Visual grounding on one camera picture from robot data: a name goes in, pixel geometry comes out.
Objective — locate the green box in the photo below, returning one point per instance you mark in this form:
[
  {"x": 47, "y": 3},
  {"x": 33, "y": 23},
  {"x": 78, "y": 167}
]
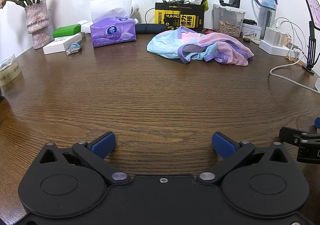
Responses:
[{"x": 66, "y": 31}]

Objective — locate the small white box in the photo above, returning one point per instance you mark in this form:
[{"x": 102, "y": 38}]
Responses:
[{"x": 86, "y": 26}]

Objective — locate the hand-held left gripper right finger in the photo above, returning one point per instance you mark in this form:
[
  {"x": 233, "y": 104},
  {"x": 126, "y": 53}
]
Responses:
[{"x": 222, "y": 143}]

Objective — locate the beige plug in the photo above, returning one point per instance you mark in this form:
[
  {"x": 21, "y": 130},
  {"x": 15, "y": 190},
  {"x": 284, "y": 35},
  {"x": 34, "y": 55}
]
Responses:
[{"x": 288, "y": 40}]

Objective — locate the clear water bottle blue cap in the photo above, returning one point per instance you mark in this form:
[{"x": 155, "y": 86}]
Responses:
[{"x": 267, "y": 15}]

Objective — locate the small dark brown object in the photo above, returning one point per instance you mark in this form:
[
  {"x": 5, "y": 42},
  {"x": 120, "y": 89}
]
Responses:
[{"x": 247, "y": 39}]

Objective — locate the white charger block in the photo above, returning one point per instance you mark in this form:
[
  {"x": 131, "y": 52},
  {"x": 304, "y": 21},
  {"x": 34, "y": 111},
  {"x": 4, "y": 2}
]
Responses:
[{"x": 273, "y": 37}]

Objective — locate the white power strip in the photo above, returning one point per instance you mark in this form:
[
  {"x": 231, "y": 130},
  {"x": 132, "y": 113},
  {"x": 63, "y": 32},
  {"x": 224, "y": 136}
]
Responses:
[{"x": 270, "y": 48}]

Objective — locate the red packet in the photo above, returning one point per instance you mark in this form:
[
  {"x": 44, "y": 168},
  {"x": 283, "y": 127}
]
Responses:
[{"x": 208, "y": 32}]

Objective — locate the black and yellow box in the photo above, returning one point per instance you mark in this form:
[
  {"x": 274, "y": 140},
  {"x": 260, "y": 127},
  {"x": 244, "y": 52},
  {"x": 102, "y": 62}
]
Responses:
[{"x": 185, "y": 17}]

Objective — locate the purple tissue pack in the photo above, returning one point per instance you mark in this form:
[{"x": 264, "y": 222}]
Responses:
[{"x": 112, "y": 32}]

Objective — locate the white flat box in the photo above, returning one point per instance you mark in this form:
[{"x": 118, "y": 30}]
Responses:
[{"x": 57, "y": 45}]

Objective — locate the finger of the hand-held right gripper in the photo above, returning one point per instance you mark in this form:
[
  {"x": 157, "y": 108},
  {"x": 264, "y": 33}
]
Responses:
[
  {"x": 317, "y": 124},
  {"x": 287, "y": 135}
]

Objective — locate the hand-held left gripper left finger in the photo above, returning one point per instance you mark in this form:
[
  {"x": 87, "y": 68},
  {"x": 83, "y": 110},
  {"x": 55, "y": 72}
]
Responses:
[{"x": 105, "y": 143}]

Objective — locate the small blue plastic packet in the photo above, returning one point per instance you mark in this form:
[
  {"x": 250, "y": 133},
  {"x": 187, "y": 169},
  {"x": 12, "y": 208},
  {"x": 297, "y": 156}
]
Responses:
[{"x": 73, "y": 48}]

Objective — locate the clear container of seeds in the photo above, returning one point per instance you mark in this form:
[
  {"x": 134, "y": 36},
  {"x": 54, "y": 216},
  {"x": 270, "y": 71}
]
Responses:
[{"x": 227, "y": 25}]

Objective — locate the yellow-green snack packet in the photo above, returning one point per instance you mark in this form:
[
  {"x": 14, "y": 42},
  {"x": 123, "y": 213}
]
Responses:
[{"x": 205, "y": 2}]

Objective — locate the pastel pink blue mesh shirt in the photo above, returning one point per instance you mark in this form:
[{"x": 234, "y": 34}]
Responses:
[{"x": 220, "y": 42}]

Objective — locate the dark folded umbrella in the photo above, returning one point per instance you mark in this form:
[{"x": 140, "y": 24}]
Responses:
[{"x": 147, "y": 28}]

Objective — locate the round white tin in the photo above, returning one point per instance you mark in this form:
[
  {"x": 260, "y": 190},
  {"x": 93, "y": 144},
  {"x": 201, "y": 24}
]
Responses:
[{"x": 250, "y": 32}]

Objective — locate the smartphone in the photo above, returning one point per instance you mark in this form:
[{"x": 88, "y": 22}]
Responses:
[{"x": 313, "y": 10}]

